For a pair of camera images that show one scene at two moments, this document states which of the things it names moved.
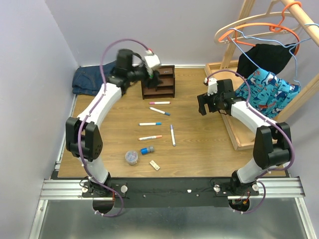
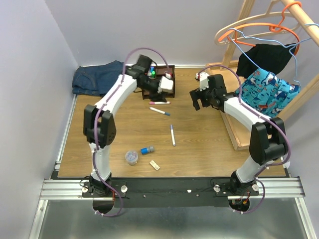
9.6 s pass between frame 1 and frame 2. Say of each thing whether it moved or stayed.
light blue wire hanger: stayed
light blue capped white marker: moved
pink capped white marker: stayed
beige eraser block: stayed
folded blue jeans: stayed
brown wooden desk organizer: stayed
